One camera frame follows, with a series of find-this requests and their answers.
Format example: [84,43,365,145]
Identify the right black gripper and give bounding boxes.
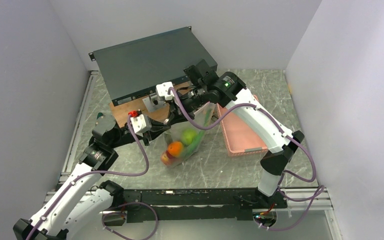
[166,83,209,125]

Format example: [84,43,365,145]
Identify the green fake apple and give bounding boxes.
[180,128,198,146]

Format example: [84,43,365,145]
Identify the clear zip top bag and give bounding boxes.
[160,102,216,168]

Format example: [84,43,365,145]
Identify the green fake bean pod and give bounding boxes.
[180,102,215,159]

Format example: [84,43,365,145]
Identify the orange fake fruit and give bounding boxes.
[167,141,184,158]

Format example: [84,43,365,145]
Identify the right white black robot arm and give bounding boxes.
[157,59,312,208]

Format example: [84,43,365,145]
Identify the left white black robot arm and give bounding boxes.
[13,110,170,240]

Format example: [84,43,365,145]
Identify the brown wooden board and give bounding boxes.
[99,92,187,133]

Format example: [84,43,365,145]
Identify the dark grey rack server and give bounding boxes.
[89,26,218,106]

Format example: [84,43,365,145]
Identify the pink perforated plastic basket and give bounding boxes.
[220,112,268,157]

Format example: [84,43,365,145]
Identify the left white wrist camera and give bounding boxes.
[128,110,151,133]

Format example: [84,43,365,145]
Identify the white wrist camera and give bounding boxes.
[155,81,174,102]
[128,110,151,133]

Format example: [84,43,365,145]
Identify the metal bracket with knob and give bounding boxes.
[142,93,167,113]

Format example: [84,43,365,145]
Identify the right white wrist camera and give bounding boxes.
[155,81,174,102]

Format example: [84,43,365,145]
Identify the aluminium frame rail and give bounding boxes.
[55,70,100,190]

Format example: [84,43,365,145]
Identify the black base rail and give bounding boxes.
[110,187,288,223]

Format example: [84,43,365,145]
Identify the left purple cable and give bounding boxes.
[26,115,160,240]

